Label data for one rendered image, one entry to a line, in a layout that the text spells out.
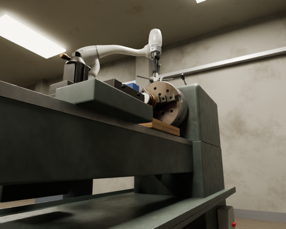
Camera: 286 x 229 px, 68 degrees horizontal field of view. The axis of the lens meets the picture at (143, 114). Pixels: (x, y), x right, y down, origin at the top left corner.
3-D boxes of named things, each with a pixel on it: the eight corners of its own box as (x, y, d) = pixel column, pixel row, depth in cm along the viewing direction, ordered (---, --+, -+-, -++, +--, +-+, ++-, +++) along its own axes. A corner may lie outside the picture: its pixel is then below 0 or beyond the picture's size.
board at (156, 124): (123, 140, 127) (123, 133, 128) (179, 136, 109) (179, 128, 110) (86, 134, 102) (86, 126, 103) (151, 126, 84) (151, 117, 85)
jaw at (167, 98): (162, 101, 133) (179, 95, 127) (163, 108, 131) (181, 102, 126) (154, 96, 124) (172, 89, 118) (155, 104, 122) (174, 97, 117)
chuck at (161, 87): (140, 131, 144) (144, 87, 150) (184, 133, 127) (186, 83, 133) (132, 130, 136) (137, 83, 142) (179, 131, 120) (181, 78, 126)
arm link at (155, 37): (163, 43, 165) (160, 52, 178) (162, 26, 169) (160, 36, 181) (149, 43, 165) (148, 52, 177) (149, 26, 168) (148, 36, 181)
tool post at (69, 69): (76, 92, 91) (78, 71, 94) (89, 89, 87) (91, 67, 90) (61, 87, 85) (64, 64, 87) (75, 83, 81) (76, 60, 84)
